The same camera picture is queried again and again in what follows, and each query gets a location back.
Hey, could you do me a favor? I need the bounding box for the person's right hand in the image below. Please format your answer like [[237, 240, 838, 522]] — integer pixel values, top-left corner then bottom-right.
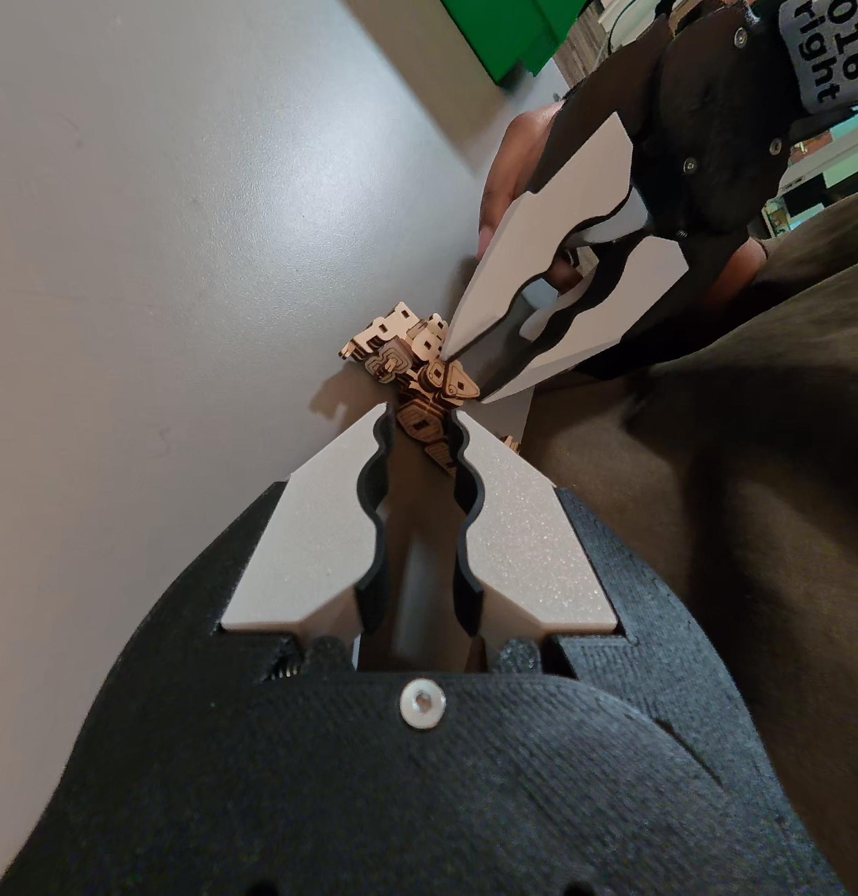
[[476, 104, 564, 261]]

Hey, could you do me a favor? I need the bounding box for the green plastic storage bin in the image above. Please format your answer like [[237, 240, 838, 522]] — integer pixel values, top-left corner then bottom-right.
[[439, 0, 591, 84]]

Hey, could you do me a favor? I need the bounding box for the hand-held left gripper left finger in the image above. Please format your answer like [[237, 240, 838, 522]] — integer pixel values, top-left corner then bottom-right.
[[220, 402, 396, 666]]

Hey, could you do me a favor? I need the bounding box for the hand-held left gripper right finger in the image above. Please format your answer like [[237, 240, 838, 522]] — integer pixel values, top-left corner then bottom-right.
[[453, 409, 620, 669]]

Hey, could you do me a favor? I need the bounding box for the grey desk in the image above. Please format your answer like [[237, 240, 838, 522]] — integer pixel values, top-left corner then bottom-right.
[[0, 0, 566, 896]]

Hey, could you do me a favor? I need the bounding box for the wooden robot model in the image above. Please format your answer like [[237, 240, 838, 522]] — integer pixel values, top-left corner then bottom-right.
[[339, 301, 482, 480]]

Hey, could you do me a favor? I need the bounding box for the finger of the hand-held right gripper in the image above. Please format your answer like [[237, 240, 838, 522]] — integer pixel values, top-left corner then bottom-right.
[[471, 234, 690, 406], [443, 112, 657, 393]]

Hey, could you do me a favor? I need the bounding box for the person's olive brown clothing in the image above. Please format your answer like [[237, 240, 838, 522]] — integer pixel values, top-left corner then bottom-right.
[[527, 189, 858, 896]]

